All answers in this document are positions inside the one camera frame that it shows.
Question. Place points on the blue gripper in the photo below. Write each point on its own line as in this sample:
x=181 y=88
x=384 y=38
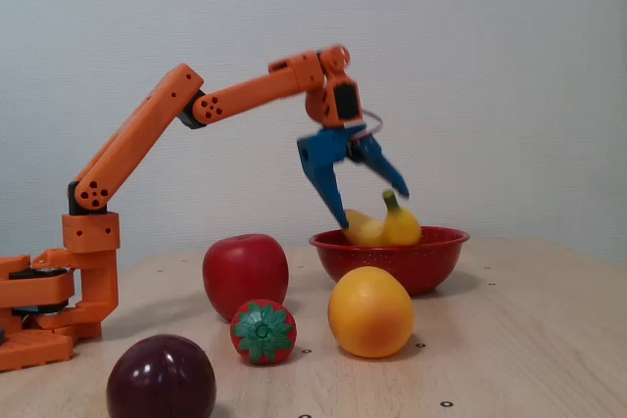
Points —
x=324 y=154

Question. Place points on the yellow toy banana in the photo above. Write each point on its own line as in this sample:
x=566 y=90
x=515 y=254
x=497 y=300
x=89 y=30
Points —
x=401 y=228

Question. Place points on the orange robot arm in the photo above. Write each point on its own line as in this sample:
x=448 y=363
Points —
x=142 y=129

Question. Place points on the red speckled enamel bowl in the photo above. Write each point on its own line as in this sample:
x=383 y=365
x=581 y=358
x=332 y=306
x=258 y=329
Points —
x=392 y=264

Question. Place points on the toy orange fruit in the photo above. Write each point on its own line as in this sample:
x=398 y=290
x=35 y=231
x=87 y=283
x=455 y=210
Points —
x=370 y=312

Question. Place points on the red toy apple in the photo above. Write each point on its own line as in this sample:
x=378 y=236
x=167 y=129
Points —
x=245 y=271

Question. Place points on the red toy strawberry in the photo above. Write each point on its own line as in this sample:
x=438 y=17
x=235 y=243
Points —
x=264 y=332

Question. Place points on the dark purple toy plum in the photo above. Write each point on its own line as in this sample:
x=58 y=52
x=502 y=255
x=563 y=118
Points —
x=161 y=379

